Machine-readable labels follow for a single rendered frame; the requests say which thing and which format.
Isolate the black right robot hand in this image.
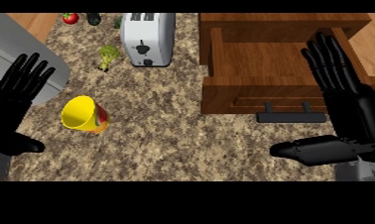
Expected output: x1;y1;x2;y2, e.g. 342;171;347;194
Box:
269;32;375;168

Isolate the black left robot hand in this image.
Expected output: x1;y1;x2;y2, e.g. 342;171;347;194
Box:
0;53;58;157

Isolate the yellow cup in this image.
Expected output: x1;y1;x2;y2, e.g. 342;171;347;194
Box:
61;95;111;134

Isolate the wooden drawer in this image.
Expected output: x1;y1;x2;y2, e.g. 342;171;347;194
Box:
200;26;375;115

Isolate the grey sink basin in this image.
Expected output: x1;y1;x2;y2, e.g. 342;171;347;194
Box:
0;12;73;106

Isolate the green broccoli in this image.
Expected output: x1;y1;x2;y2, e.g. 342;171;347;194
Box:
96;45;122;72

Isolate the wooden cabinet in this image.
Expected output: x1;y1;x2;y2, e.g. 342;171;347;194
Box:
198;12;374;67

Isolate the red tomato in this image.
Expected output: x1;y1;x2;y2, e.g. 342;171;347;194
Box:
63;12;82;26

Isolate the silver toaster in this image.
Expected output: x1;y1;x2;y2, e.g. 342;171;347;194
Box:
120;12;178;68

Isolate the black drawer handle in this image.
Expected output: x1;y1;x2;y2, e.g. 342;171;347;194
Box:
256;101;328;124

